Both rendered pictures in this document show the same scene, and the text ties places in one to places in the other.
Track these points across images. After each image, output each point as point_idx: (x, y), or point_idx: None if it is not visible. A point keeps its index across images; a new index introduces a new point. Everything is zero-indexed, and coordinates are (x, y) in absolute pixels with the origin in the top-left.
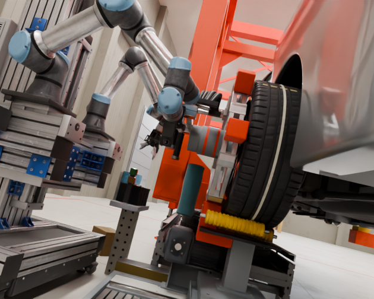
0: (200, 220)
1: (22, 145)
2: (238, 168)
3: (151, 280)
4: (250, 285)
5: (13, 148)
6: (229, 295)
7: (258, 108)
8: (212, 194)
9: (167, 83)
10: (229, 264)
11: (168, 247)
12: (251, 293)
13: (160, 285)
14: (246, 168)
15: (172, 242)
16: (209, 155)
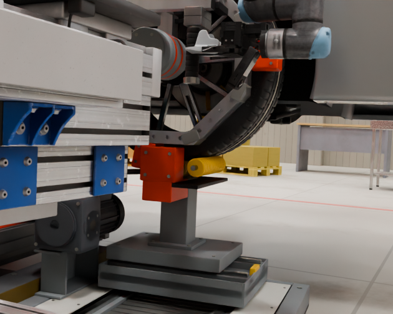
0: (174, 176)
1: (94, 132)
2: (251, 102)
3: (28, 301)
4: (148, 233)
5: (92, 145)
6: (205, 248)
7: (270, 26)
8: (202, 137)
9: (319, 20)
10: (188, 217)
11: (85, 232)
12: (201, 237)
13: (48, 298)
14: (264, 101)
15: (87, 222)
16: (162, 77)
